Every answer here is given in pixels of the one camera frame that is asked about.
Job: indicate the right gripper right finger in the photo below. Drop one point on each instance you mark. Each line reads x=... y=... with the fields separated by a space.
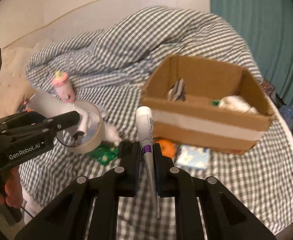
x=204 y=208

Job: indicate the pack of water bottles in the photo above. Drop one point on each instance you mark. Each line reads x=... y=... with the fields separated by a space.
x=287 y=114

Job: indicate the brown cardboard box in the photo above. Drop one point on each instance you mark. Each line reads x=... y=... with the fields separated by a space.
x=207 y=103

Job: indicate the grey checked duvet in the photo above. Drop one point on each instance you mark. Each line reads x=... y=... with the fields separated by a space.
x=128 y=52

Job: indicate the white tissue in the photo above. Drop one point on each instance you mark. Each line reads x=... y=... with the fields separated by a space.
x=112 y=135

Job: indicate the white cream tube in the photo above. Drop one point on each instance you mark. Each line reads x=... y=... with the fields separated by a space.
x=144 y=125

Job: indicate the grey checked bed sheet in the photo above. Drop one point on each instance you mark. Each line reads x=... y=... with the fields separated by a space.
x=262 y=178

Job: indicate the blue pocket tissue pack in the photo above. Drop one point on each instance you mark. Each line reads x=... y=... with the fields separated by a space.
x=193 y=157

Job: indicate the tape roll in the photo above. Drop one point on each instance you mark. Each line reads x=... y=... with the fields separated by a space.
x=88 y=133

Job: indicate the person's left hand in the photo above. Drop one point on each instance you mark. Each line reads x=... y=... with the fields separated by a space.
x=13 y=190

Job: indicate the teal curtain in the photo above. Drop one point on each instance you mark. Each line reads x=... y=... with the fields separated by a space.
x=267 y=26

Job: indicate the white plastic bottle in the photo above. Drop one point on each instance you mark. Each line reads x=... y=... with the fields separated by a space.
x=49 y=106

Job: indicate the black round jar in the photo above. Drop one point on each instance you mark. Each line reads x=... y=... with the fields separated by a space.
x=124 y=148

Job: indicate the pink panda bottle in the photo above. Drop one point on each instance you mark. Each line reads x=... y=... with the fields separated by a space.
x=63 y=87

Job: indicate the navy tissue paper pack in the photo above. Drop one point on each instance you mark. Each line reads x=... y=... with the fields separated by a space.
x=178 y=91

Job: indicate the green medicine box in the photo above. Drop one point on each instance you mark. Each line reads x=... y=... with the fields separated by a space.
x=215 y=102

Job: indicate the floral bag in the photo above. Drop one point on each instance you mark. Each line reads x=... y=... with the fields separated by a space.
x=268 y=88

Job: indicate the green snack packet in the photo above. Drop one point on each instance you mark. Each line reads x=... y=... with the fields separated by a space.
x=104 y=153

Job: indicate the orange fruit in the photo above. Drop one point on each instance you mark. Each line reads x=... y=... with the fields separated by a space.
x=168 y=148

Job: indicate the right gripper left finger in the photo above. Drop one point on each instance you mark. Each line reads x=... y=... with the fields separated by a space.
x=87 y=208

